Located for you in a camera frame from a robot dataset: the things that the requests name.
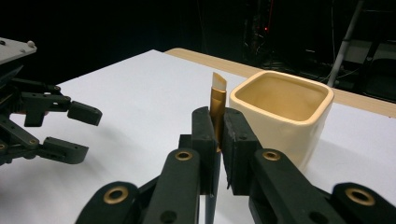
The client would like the cream square ceramic cup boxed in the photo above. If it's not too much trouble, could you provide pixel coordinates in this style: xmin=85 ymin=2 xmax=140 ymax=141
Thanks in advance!
xmin=229 ymin=69 xmax=335 ymax=173

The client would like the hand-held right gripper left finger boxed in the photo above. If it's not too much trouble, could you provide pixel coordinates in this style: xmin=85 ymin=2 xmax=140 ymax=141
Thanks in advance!
xmin=178 ymin=105 xmax=219 ymax=196

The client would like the dark paintbrush with gold ferrule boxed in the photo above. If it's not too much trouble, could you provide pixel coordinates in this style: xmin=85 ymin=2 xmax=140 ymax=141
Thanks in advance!
xmin=204 ymin=71 xmax=228 ymax=224

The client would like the grey metal stand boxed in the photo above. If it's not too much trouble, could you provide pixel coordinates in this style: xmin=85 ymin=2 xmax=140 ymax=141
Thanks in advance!
xmin=326 ymin=0 xmax=366 ymax=89

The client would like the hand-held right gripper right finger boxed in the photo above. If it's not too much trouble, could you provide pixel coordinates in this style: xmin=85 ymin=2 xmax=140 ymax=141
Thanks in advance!
xmin=221 ymin=107 xmax=264 ymax=197

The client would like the dark equipment rack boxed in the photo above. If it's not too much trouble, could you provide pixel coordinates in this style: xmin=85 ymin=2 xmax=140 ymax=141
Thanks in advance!
xmin=242 ymin=0 xmax=283 ymax=64

